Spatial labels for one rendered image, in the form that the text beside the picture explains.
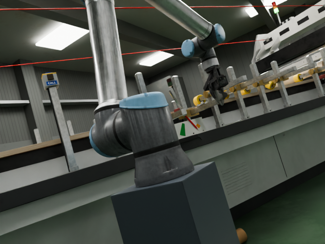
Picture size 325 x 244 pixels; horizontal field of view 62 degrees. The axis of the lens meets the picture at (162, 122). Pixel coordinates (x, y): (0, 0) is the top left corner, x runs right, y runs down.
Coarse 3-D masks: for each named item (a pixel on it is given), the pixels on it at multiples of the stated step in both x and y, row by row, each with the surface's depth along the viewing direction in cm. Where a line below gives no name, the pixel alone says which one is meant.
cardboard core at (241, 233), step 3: (240, 228) 166; (237, 231) 163; (240, 231) 163; (243, 231) 163; (237, 234) 161; (240, 234) 161; (243, 234) 162; (246, 234) 162; (240, 237) 160; (243, 237) 161; (246, 237) 162; (240, 240) 160; (243, 240) 161; (246, 240) 163; (240, 243) 160
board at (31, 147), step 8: (304, 80) 267; (312, 80) 273; (248, 96) 228; (72, 136) 158; (80, 136) 160; (88, 136) 162; (40, 144) 149; (48, 144) 151; (56, 144) 155; (0, 152) 140; (8, 152) 142; (16, 152) 143; (24, 152) 149
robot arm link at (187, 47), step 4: (188, 40) 140; (192, 40) 141; (196, 40) 138; (184, 44) 142; (188, 44) 141; (192, 44) 139; (196, 44) 138; (184, 48) 143; (188, 48) 141; (192, 48) 139; (196, 48) 139; (200, 48) 139; (184, 52) 143; (188, 52) 141; (192, 52) 140; (196, 52) 141; (200, 52) 141; (204, 52) 147; (188, 56) 142; (192, 56) 143; (196, 56) 145; (200, 56) 148
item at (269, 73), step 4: (268, 72) 179; (272, 72) 179; (260, 76) 185; (264, 76) 182; (268, 76) 183; (252, 80) 191; (256, 80) 188; (240, 84) 202; (244, 84) 198; (248, 84) 195; (228, 92) 214; (232, 92) 214
